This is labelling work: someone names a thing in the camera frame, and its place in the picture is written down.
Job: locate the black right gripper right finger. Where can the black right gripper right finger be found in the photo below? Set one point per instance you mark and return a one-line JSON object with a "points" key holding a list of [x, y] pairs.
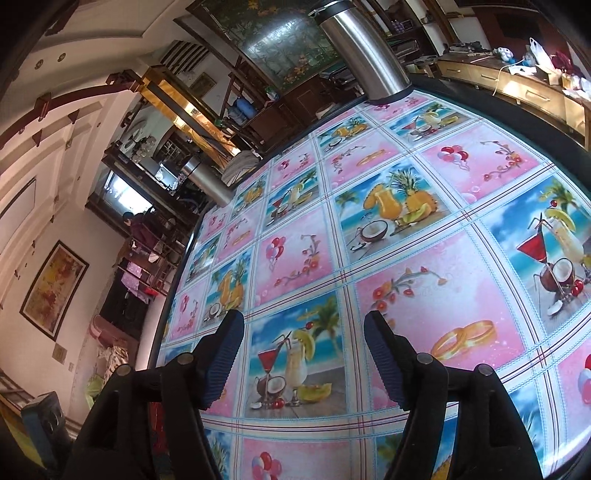
{"points": [[394, 357]]}

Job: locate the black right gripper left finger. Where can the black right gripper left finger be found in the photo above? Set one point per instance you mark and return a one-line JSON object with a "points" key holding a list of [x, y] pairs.
{"points": [[213, 360]]}

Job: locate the pink sofa with cover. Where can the pink sofa with cover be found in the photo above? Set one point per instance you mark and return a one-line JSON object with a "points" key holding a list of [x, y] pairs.
{"points": [[109, 335]]}

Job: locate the framed horses painting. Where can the framed horses painting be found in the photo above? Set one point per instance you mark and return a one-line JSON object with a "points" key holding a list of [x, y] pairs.
{"points": [[51, 292]]}

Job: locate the colourful patterned tablecloth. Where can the colourful patterned tablecloth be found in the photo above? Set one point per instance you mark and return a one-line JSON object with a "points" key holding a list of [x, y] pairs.
{"points": [[463, 220]]}

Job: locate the seated person in maroon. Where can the seated person in maroon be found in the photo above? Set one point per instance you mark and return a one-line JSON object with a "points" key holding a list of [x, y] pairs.
{"points": [[141, 228]]}

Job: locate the small steel thermos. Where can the small steel thermos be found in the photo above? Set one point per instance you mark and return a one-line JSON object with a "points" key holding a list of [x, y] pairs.
{"points": [[204, 177]]}

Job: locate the wooden sideboard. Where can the wooden sideboard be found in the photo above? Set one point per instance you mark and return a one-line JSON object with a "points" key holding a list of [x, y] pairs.
{"points": [[548, 102]]}

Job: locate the large steel thermos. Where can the large steel thermos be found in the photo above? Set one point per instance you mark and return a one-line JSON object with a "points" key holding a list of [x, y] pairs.
{"points": [[368, 56]]}

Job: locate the large floral wall painting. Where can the large floral wall painting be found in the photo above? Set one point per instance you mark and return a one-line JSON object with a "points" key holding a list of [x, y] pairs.
{"points": [[278, 39]]}

